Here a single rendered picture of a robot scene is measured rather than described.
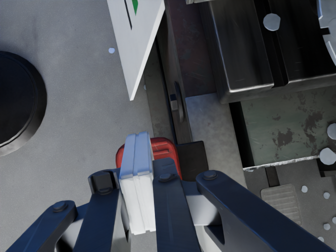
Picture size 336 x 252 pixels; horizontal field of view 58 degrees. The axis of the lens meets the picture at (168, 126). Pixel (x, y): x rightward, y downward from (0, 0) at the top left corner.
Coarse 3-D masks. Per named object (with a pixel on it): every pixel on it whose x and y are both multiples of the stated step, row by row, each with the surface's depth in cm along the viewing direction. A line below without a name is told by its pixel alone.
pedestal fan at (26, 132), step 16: (0, 64) 106; (16, 64) 106; (0, 80) 105; (16, 80) 105; (32, 80) 106; (0, 96) 104; (16, 96) 104; (32, 96) 104; (0, 112) 103; (16, 112) 103; (32, 112) 103; (0, 128) 102; (16, 128) 102; (32, 128) 104; (0, 144) 101; (16, 144) 103
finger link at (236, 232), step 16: (208, 176) 12; (224, 176) 12; (208, 192) 11; (224, 192) 11; (240, 192) 11; (224, 208) 10; (240, 208) 10; (256, 208) 10; (272, 208) 9; (224, 224) 11; (240, 224) 9; (256, 224) 9; (272, 224) 9; (288, 224) 9; (224, 240) 11; (240, 240) 10; (256, 240) 8; (272, 240) 8; (288, 240) 8; (304, 240) 8; (320, 240) 8
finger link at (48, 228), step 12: (60, 204) 12; (72, 204) 12; (48, 216) 12; (60, 216) 11; (72, 216) 12; (36, 228) 11; (48, 228) 11; (60, 228) 11; (24, 240) 10; (36, 240) 10; (48, 240) 10
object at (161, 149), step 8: (152, 144) 29; (160, 144) 29; (168, 144) 29; (120, 152) 29; (160, 152) 29; (168, 152) 29; (176, 152) 29; (120, 160) 29; (176, 160) 29; (176, 168) 29
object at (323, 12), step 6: (318, 0) 29; (324, 0) 30; (330, 0) 30; (318, 6) 29; (324, 6) 29; (330, 6) 29; (318, 12) 29; (324, 12) 29; (330, 12) 29; (318, 18) 29; (324, 18) 29; (330, 18) 29; (324, 24) 29; (324, 36) 29; (330, 36) 29; (330, 42) 28; (330, 48) 28; (330, 54) 28
